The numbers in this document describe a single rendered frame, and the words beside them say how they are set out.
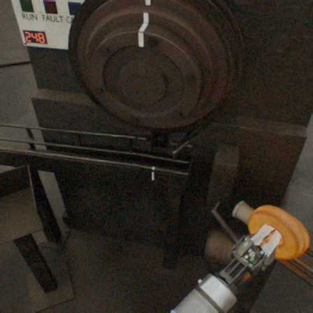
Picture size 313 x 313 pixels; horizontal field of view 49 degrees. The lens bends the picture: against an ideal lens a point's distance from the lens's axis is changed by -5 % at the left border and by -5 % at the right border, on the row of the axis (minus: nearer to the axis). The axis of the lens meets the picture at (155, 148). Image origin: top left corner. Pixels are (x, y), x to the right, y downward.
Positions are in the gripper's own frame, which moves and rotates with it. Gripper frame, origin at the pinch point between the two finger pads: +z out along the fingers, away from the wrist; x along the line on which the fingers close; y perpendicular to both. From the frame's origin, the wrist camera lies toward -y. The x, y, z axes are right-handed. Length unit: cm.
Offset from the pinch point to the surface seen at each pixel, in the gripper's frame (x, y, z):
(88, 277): 61, -73, -53
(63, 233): 90, -73, -50
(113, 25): 50, 41, 1
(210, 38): 33, 35, 15
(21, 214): 67, -11, -50
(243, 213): 14.0, -17.1, 3.2
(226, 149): 30.2, -8.6, 14.1
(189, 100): 31.3, 23.9, 4.2
